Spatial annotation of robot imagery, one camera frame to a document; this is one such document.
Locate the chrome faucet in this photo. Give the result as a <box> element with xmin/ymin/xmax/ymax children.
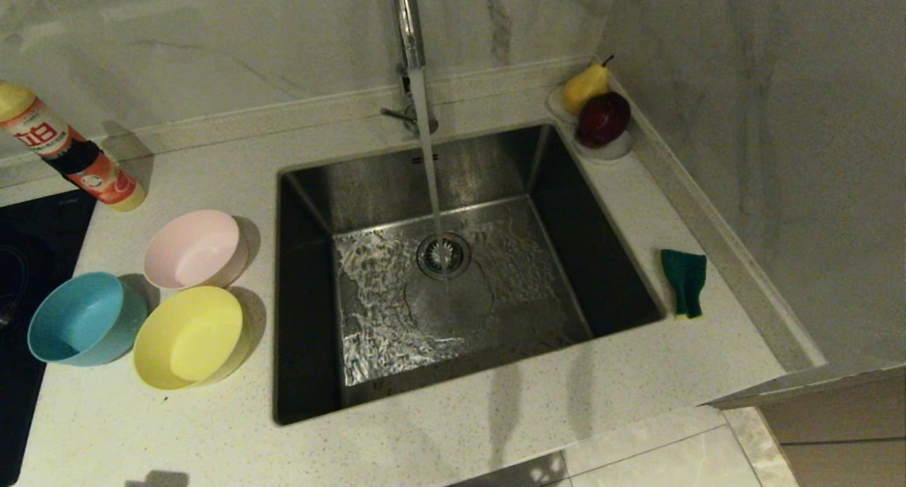
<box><xmin>381</xmin><ymin>0</ymin><xmax>440</xmax><ymax>135</ymax></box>

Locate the green and yellow sponge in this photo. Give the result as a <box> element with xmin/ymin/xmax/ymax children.
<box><xmin>660</xmin><ymin>250</ymin><xmax>707</xmax><ymax>321</ymax></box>

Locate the blue plastic bowl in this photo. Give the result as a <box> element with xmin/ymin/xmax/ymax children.
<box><xmin>27</xmin><ymin>272</ymin><xmax>148</xmax><ymax>367</ymax></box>

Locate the orange yellow detergent bottle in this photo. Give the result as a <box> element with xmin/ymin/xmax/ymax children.
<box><xmin>0</xmin><ymin>80</ymin><xmax>147</xmax><ymax>212</ymax></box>

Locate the stainless steel sink basin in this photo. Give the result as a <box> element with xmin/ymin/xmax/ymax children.
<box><xmin>273</xmin><ymin>122</ymin><xmax>667</xmax><ymax>426</ymax></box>

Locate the round metal drain strainer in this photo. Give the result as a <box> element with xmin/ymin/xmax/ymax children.
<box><xmin>416</xmin><ymin>232</ymin><xmax>472</xmax><ymax>281</ymax></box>

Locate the small white dish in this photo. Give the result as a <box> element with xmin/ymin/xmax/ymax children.
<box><xmin>572</xmin><ymin>130</ymin><xmax>635</xmax><ymax>164</ymax></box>
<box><xmin>547</xmin><ymin>87</ymin><xmax>583</xmax><ymax>125</ymax></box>

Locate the dark red apple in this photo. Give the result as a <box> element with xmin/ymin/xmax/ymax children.
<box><xmin>577</xmin><ymin>92</ymin><xmax>632</xmax><ymax>149</ymax></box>

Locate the yellow pear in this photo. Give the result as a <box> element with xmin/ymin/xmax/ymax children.
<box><xmin>563</xmin><ymin>55</ymin><xmax>615</xmax><ymax>115</ymax></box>

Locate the pink plastic bowl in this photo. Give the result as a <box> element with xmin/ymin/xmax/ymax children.
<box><xmin>144</xmin><ymin>210</ymin><xmax>251</xmax><ymax>290</ymax></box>

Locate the yellow plastic bowl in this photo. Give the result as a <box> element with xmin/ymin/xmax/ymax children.
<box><xmin>133</xmin><ymin>286</ymin><xmax>253</xmax><ymax>391</ymax></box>

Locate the black glass cooktop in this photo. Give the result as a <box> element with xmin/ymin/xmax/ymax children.
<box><xmin>0</xmin><ymin>188</ymin><xmax>98</xmax><ymax>487</ymax></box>

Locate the light wood cabinet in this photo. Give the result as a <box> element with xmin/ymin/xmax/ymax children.
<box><xmin>757</xmin><ymin>374</ymin><xmax>906</xmax><ymax>487</ymax></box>

